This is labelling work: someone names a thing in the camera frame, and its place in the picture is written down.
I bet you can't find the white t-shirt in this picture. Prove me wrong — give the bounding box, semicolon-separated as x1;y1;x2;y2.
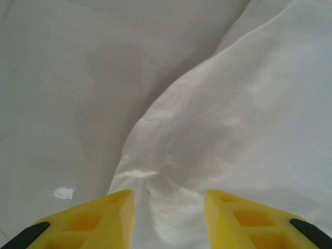
106;0;332;249

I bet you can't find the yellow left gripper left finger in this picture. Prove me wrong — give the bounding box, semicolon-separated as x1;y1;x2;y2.
0;189;135;249

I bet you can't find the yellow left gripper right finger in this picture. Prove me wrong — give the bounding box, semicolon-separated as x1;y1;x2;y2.
204;189;332;249

